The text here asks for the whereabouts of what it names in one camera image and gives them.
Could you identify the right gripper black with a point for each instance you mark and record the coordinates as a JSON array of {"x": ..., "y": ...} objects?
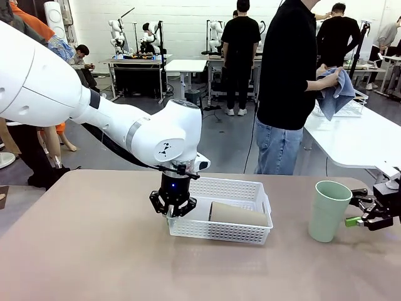
[{"x": 390, "y": 199}]

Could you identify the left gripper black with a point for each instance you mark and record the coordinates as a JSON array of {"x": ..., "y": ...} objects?
[{"x": 174, "y": 188}]

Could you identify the pale green tall cup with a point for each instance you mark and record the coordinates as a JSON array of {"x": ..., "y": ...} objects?
[{"x": 326, "y": 216}]

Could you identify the white perforated plastic basket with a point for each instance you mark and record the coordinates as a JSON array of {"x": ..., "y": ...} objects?
[{"x": 219, "y": 233}]

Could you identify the taupe brown tall cup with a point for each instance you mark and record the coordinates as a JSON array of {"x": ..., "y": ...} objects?
[{"x": 238, "y": 214}]

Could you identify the blue cleaning cloth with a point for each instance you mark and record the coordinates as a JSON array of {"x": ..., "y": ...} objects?
[{"x": 338, "y": 100}]

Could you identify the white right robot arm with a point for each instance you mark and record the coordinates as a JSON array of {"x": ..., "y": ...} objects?
[{"x": 391, "y": 172}]

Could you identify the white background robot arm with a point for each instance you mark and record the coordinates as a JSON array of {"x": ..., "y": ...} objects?
[
  {"x": 216, "y": 34},
  {"x": 150, "y": 37},
  {"x": 116, "y": 34}
]

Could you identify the person's right forearm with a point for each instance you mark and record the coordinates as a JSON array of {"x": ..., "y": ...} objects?
[{"x": 314, "y": 85}]

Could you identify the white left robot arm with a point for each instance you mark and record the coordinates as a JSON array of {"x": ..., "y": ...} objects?
[{"x": 47, "y": 84}]

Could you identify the person's right hand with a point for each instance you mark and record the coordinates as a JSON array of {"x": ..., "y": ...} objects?
[{"x": 330, "y": 80}]

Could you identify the person's left hand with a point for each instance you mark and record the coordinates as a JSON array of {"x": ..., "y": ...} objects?
[{"x": 322, "y": 70}]

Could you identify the white rounded table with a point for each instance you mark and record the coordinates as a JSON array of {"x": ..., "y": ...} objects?
[{"x": 351, "y": 144}]

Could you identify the grey plastic stool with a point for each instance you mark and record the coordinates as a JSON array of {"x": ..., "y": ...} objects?
[{"x": 192, "y": 94}]

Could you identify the work table with black panel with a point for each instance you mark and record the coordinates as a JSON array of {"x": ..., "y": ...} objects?
[{"x": 134, "y": 80}]

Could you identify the mannequin in orange clothes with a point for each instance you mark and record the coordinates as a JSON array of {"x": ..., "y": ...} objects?
[{"x": 50, "y": 141}]

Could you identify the white height-adjustable desk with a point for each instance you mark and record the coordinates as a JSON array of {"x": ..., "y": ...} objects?
[{"x": 185, "y": 65}]

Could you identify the light wooden work table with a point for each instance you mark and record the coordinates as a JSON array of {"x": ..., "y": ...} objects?
[{"x": 216, "y": 61}]

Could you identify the mannequin in grey vest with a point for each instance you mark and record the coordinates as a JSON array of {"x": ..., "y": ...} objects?
[{"x": 31, "y": 147}]

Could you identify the white standing desk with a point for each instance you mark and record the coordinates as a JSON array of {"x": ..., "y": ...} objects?
[{"x": 391, "y": 58}]

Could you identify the black tripod stand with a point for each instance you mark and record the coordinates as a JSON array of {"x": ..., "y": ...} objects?
[{"x": 358, "y": 53}]

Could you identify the person in black shirt, jeans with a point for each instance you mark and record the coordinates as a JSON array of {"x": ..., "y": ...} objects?
[{"x": 285, "y": 78}]

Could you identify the brown board piece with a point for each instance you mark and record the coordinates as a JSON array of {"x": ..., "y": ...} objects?
[{"x": 3, "y": 197}]

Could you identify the black pole stand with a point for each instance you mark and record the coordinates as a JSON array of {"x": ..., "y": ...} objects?
[{"x": 161, "y": 37}]

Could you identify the white floor fan base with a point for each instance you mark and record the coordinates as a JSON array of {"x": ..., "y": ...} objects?
[{"x": 6, "y": 160}]

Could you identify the standing person in black clothes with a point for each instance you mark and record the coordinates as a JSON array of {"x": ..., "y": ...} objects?
[{"x": 239, "y": 47}]

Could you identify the person in black sweater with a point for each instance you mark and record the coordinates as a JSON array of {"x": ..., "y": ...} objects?
[{"x": 338, "y": 37}]

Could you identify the person in grey top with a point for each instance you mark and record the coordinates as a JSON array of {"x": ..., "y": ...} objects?
[{"x": 387, "y": 34}]

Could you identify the seated person with phone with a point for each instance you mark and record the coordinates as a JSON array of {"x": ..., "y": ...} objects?
[{"x": 82, "y": 53}]

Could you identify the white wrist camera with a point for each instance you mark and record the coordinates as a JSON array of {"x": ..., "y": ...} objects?
[{"x": 203, "y": 163}]

